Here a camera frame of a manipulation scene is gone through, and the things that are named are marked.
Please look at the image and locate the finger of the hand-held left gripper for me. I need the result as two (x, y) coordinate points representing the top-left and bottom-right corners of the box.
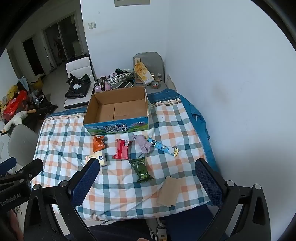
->
(0, 157), (17, 173)
(13, 159), (44, 184)

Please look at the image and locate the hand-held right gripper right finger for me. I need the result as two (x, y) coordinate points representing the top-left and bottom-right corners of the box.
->
(195, 158), (272, 241)

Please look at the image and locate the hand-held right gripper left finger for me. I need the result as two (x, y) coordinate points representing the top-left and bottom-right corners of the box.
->
(23, 158), (101, 241)

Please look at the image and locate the yellow white tissue pack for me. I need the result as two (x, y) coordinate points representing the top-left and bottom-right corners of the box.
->
(85, 152), (108, 167)

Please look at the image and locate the orange snack packet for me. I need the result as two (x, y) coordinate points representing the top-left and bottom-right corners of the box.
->
(93, 136), (108, 153)

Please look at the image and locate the red snack packet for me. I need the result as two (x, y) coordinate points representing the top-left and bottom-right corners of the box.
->
(112, 139), (133, 160)

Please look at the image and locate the green snack packet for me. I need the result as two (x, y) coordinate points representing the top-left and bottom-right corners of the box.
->
(129, 157), (154, 183)

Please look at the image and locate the blue long snack packet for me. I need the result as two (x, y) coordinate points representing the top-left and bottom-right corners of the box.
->
(147, 137), (179, 157)

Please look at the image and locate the purple sock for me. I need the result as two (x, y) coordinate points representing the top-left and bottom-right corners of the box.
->
(132, 135), (153, 154)

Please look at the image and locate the printed cardboard box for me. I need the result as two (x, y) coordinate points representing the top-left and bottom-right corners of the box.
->
(83, 86), (151, 136)

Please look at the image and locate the empty grey chair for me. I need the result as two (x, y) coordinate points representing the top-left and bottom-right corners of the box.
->
(8, 124), (39, 167)

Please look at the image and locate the plaid blanket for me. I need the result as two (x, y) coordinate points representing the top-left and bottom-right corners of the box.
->
(32, 89), (218, 220)

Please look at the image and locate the brown paper sheet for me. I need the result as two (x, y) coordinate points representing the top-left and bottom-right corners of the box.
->
(157, 176), (183, 207)

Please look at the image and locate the white goose plush toy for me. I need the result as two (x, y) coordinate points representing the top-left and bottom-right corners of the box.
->
(0, 111), (37, 135)

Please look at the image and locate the blue jacket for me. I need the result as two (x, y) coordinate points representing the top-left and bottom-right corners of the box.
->
(179, 93), (220, 172)

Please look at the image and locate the red plastic bag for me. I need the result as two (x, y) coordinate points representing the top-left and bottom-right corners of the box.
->
(3, 91), (28, 120)

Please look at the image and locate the black luggage pile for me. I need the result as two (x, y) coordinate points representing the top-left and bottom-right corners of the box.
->
(21, 91), (58, 131)

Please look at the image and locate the yellow bag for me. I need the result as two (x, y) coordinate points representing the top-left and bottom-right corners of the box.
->
(0, 85), (19, 109)

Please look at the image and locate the light blue cloth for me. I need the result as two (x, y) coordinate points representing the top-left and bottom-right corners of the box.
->
(18, 77), (29, 91)

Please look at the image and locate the yellow open carton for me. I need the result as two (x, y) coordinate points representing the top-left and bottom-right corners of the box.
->
(30, 74), (45, 91)

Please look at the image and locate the black plastic bag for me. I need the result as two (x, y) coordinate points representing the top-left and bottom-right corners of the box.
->
(65, 74), (91, 99)

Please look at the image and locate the pink suitcase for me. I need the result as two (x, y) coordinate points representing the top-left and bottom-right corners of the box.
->
(94, 77), (111, 93)

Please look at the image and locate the patterned tote bag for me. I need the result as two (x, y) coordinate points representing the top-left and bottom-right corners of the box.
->
(105, 69), (135, 88)

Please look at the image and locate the flat cardboard sheet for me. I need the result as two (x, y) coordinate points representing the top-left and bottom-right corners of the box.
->
(166, 75), (177, 91)

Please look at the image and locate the white padded chair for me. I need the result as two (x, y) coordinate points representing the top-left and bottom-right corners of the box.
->
(64, 56), (95, 109)

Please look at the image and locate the yellow snack box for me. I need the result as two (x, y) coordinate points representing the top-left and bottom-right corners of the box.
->
(134, 60), (155, 86)

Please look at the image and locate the grey chair with clutter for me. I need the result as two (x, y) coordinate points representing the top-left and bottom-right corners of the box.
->
(133, 52), (176, 90)

